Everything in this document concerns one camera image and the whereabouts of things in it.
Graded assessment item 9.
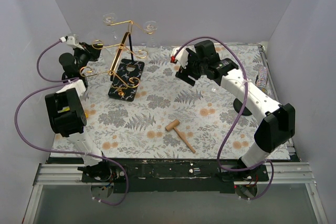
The black marbled rack base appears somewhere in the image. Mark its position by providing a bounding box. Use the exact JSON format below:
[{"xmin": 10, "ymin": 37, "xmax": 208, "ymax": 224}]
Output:
[{"xmin": 108, "ymin": 59, "xmax": 145, "ymax": 102}]

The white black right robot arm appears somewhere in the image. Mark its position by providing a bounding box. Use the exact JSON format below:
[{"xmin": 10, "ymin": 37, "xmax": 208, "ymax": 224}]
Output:
[{"xmin": 171, "ymin": 37, "xmax": 296, "ymax": 181}]

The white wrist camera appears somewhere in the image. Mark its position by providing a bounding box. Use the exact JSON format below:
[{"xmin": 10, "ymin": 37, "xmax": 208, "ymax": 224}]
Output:
[
  {"xmin": 171, "ymin": 47, "xmax": 189, "ymax": 69},
  {"xmin": 66, "ymin": 34, "xmax": 82, "ymax": 49}
]

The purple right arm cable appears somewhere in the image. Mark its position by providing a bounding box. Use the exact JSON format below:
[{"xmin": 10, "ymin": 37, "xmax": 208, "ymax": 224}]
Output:
[{"xmin": 174, "ymin": 36, "xmax": 274, "ymax": 200}]

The wooden toy mallet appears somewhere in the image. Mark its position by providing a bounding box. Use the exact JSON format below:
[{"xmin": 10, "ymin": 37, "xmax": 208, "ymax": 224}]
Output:
[{"xmin": 165, "ymin": 119, "xmax": 196, "ymax": 154}]

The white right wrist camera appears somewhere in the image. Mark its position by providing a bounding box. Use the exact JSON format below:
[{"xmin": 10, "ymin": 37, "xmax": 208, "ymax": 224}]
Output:
[{"xmin": 171, "ymin": 47, "xmax": 189, "ymax": 69}]

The aluminium frame rail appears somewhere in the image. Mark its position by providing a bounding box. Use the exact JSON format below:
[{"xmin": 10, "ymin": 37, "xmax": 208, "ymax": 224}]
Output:
[{"xmin": 233, "ymin": 162, "xmax": 318, "ymax": 186}]

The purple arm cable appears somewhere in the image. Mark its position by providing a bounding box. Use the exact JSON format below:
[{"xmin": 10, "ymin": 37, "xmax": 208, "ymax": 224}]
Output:
[
  {"xmin": 174, "ymin": 36, "xmax": 274, "ymax": 200},
  {"xmin": 14, "ymin": 37, "xmax": 130, "ymax": 206}
]

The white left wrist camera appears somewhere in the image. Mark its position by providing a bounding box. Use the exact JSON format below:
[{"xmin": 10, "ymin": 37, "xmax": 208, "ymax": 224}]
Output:
[{"xmin": 66, "ymin": 34, "xmax": 82, "ymax": 49}]

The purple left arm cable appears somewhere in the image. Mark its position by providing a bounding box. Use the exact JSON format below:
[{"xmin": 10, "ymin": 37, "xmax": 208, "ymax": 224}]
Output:
[{"xmin": 14, "ymin": 37, "xmax": 130, "ymax": 206}]

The floral patterned table mat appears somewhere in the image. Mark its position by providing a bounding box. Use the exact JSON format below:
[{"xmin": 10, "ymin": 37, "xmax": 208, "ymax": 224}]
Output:
[{"xmin": 49, "ymin": 42, "xmax": 291, "ymax": 161}]

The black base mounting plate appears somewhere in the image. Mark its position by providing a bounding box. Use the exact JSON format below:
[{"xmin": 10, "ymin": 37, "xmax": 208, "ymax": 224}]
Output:
[{"xmin": 78, "ymin": 158, "xmax": 269, "ymax": 194}]

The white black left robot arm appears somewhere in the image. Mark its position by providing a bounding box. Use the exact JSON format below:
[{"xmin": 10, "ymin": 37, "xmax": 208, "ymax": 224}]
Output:
[{"xmin": 45, "ymin": 48, "xmax": 112, "ymax": 182}]

